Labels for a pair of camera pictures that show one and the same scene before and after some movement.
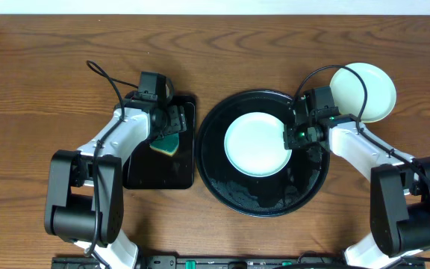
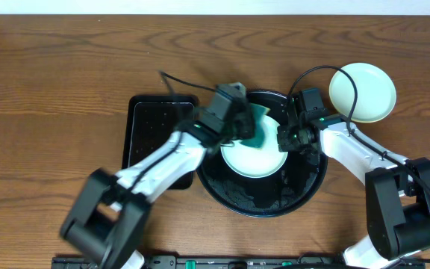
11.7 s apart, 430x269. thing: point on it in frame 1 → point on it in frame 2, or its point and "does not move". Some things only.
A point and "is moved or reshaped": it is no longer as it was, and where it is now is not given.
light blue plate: x=349 y=91 does not move
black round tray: x=263 y=197 does not move
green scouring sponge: x=167 y=144 is moved or reshaped
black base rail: x=212 y=261 does not move
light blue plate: x=254 y=144 does not move
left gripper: x=178 y=119 → x=245 y=125
